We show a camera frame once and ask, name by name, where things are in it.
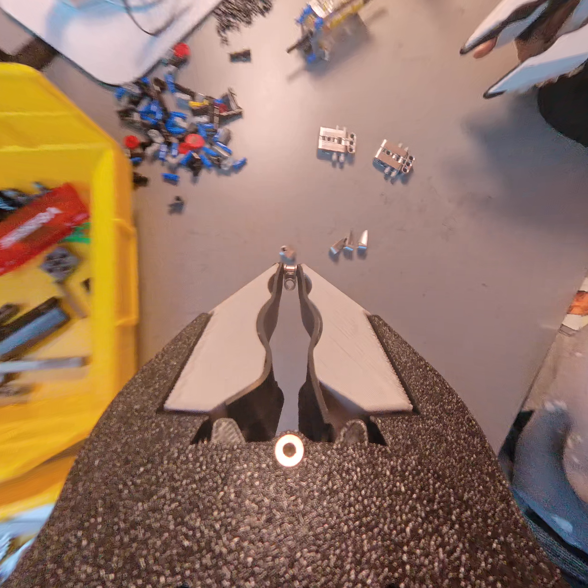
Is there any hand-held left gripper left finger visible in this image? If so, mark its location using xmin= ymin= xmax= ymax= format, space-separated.
xmin=164 ymin=262 xmax=287 ymax=442

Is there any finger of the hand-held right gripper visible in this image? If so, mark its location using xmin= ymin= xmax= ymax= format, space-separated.
xmin=484 ymin=48 xmax=588 ymax=99
xmin=460 ymin=0 xmax=552 ymax=56

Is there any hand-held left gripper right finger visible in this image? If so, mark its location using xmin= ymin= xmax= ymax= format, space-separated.
xmin=292 ymin=265 xmax=414 ymax=442

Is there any small grey connector piece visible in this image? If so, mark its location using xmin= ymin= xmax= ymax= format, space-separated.
xmin=279 ymin=245 xmax=299 ymax=290

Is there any small grey beam assembly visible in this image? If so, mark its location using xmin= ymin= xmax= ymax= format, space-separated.
xmin=374 ymin=140 xmax=416 ymax=180
xmin=317 ymin=126 xmax=357 ymax=164

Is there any grey desk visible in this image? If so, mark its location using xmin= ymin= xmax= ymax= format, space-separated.
xmin=0 ymin=0 xmax=588 ymax=460

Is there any yellow bin with black parts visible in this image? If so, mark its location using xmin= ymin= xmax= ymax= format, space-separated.
xmin=0 ymin=63 xmax=140 ymax=483

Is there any clear yellow gear assembly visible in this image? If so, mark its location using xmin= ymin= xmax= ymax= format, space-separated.
xmin=287 ymin=0 xmax=373 ymax=63

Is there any orange white box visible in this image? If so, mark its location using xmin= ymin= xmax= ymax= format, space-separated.
xmin=561 ymin=276 xmax=588 ymax=336

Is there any red building part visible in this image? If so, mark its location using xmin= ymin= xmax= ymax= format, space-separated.
xmin=0 ymin=182 xmax=91 ymax=276

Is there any pile of small coloured pieces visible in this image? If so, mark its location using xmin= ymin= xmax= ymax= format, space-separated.
xmin=115 ymin=42 xmax=249 ymax=214

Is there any pile of black pins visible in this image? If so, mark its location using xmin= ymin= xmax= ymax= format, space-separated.
xmin=213 ymin=0 xmax=274 ymax=63

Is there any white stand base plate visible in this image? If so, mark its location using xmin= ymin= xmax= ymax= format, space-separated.
xmin=0 ymin=0 xmax=226 ymax=88

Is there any black motor cable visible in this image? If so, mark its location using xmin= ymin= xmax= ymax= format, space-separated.
xmin=120 ymin=0 xmax=171 ymax=37

